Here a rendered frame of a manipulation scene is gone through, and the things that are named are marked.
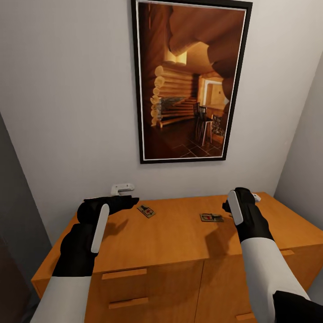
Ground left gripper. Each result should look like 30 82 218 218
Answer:
111 195 140 212

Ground mousetrap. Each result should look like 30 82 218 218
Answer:
137 204 156 218
200 214 224 222

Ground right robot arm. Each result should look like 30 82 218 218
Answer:
222 187 323 323

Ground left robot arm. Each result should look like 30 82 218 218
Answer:
30 183 140 323

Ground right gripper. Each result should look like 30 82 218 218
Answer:
222 200 231 213

